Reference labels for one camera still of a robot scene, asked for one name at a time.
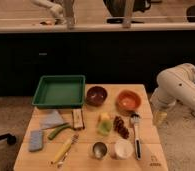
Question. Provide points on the dark red grape bunch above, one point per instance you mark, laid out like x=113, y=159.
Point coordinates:
x=120, y=128

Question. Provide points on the yellow handled utensil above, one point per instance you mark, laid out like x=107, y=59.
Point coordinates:
x=63, y=149

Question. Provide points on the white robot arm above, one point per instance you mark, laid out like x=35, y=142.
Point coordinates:
x=176, y=83

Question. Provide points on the yellow green toy fruit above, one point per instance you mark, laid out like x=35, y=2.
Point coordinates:
x=104, y=124

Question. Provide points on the green vegetable toy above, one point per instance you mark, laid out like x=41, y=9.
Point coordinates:
x=57, y=130

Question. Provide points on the orange bowl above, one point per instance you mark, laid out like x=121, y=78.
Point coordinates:
x=128, y=100

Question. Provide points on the dark maroon bowl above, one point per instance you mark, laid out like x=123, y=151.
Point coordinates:
x=96, y=96

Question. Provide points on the white cup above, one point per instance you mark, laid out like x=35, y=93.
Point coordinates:
x=122, y=149

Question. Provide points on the small metal cup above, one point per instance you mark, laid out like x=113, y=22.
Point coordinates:
x=99, y=150

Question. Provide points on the blue sponge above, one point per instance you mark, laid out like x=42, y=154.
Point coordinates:
x=36, y=140

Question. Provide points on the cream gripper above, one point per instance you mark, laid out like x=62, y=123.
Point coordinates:
x=159, y=114

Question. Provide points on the green plastic tray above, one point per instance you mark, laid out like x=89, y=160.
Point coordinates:
x=60, y=91

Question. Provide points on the wooden block with stripe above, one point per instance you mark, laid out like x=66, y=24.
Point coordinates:
x=78, y=122

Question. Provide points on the black chair base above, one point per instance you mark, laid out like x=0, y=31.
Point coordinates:
x=11, y=139

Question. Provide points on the light blue cloth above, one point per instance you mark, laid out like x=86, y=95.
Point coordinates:
x=51, y=120

